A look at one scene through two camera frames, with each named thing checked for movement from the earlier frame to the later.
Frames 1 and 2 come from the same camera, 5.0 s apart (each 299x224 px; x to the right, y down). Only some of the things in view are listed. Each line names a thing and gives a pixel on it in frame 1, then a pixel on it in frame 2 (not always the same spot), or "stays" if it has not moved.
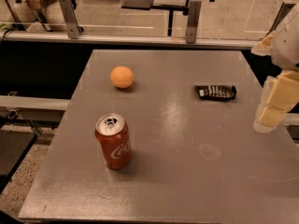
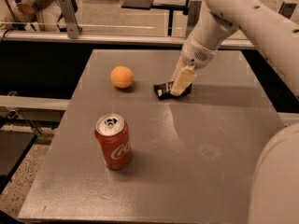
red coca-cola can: x=112 y=132 stays
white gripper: x=287 y=49 -> x=196 y=55
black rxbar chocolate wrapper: x=216 y=92 -> x=163 y=91
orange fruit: x=121 y=77 stays
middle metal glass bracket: x=194 y=8 stays
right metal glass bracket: x=285 y=9 stays
